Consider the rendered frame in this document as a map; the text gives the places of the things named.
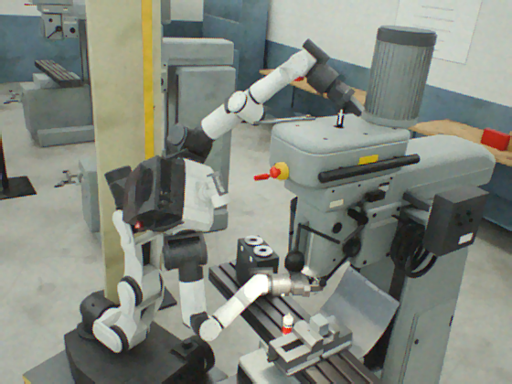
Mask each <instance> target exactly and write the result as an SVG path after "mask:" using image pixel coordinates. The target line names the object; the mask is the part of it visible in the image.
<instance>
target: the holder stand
mask: <svg viewBox="0 0 512 384"><path fill-rule="evenodd" d="M279 261H280V257H279V255H278V254H276V253H275V252H274V250H273V249H272V248H270V247H269V246H268V243H267V242H266V241H264V240H263V239H262V238H261V236H260V235H250V236H247V237H245V238H241V239H238V251H237V261H236V271H237V273H238V274H239V276H240V277H241V279H243V281H244V282H245V283H247V282H248V281H249V280H250V279H251V278H253V277H254V276H249V268H254V267H273V273H278V269H279Z"/></svg>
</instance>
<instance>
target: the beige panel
mask: <svg viewBox="0 0 512 384"><path fill-rule="evenodd" d="M85 5H86V17H87V30H88V43H89V57H90V71H91V96H92V109H93V121H94V134H95V147H96V160H97V173H98V186H99V200H100V212H101V250H102V263H103V276H104V290H99V291H96V292H93V293H98V294H100V295H102V296H104V297H106V298H108V299H109V300H111V301H112V302H113V303H116V304H118V305H119V307H120V306H121V303H120V296H119V293H118V284H119V283H120V280H121V278H122V277H123V276H124V272H125V252H124V250H123V249H122V245H121V239H122V237H121V236H120V234H119V232H118V230H117V229H116V228H115V224H114V223H113V219H112V217H113V214H114V212H115V211H116V210H115V207H116V206H115V199H114V198H113V196H112V192H111V191H110V189H109V187H108V183H107V180H106V178H105V176H104V174H105V173H106V172H110V171H112V170H114V169H115V168H118V167H121V166H124V165H130V166H131V168H132V171H134V169H135V168H136V166H137V165H139V164H140V163H141V162H142V161H144V160H148V159H149V158H151V157H153V156H156V155H160V156H162V136H161V0H85ZM175 305H177V300H175V298H174V297H173V295H172V294H171V293H170V292H169V291H168V290H167V287H165V289H164V298H163V301H162V303H161V304H160V307H159V309H158V311H159V310H162V309H165V308H167V307H172V306H175Z"/></svg>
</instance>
